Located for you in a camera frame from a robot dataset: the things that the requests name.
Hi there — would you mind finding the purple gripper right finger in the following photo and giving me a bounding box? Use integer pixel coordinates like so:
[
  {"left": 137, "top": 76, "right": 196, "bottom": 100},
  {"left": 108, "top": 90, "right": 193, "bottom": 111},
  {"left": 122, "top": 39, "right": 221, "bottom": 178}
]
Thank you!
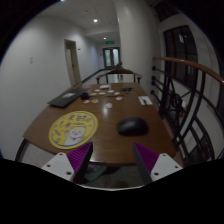
[{"left": 133, "top": 143, "right": 182, "bottom": 184}]

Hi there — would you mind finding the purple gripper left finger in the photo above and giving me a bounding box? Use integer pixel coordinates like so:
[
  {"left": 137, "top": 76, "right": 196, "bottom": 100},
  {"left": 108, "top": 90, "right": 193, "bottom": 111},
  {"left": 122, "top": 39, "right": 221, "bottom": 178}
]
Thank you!
[{"left": 42, "top": 142, "right": 93, "bottom": 183}]

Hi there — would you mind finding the black computer mouse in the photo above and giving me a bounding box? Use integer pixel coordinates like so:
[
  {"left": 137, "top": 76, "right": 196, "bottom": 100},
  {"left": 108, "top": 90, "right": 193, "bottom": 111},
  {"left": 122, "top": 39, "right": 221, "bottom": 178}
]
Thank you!
[{"left": 117, "top": 117, "right": 149, "bottom": 136}]

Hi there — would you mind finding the round yellow cartoon mousepad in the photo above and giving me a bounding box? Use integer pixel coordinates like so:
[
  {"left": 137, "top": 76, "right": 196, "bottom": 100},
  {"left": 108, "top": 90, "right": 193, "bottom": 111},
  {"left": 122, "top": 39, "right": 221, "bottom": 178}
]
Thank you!
[{"left": 48, "top": 111, "right": 98, "bottom": 150}]

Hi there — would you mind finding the white notepad with pen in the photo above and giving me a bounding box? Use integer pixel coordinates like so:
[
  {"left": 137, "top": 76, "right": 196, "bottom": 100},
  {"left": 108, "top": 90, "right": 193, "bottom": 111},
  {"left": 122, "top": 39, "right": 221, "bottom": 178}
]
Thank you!
[{"left": 139, "top": 96, "right": 152, "bottom": 106}]

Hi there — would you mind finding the black laptop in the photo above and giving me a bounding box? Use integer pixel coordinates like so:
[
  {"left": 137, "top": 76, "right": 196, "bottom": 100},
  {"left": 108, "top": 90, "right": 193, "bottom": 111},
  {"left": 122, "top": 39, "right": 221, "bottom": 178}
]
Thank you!
[{"left": 48, "top": 88, "right": 88, "bottom": 108}]

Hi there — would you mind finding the small black box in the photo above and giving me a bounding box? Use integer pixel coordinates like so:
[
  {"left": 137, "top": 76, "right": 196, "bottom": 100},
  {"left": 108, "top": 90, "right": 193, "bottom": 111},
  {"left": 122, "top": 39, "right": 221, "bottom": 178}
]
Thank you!
[{"left": 81, "top": 93, "right": 89, "bottom": 100}]

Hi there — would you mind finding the wooden chair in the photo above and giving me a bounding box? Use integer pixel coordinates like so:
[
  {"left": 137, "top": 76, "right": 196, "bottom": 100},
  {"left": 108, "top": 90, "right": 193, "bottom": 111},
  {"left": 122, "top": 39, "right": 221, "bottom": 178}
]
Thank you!
[{"left": 96, "top": 63, "right": 142, "bottom": 83}]

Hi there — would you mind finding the wooden stair handrail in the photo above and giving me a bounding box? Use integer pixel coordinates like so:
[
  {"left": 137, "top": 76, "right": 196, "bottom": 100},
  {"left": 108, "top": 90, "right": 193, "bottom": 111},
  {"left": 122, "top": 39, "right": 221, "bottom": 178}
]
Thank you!
[{"left": 152, "top": 56, "right": 224, "bottom": 86}]

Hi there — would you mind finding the double glass door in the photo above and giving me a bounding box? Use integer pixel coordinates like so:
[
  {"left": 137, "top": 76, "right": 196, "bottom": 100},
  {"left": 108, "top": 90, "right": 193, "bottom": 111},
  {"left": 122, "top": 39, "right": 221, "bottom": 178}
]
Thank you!
[{"left": 103, "top": 47, "right": 120, "bottom": 69}]

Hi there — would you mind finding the green exit sign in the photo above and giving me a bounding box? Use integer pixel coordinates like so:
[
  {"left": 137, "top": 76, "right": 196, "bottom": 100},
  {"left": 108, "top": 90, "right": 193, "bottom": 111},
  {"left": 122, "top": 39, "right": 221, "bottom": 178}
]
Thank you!
[{"left": 106, "top": 41, "right": 114, "bottom": 45}]

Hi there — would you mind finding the black cable bundle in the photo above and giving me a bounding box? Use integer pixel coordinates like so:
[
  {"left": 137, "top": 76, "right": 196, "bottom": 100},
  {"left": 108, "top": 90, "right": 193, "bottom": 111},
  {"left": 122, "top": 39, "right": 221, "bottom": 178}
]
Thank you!
[{"left": 120, "top": 87, "right": 135, "bottom": 95}]

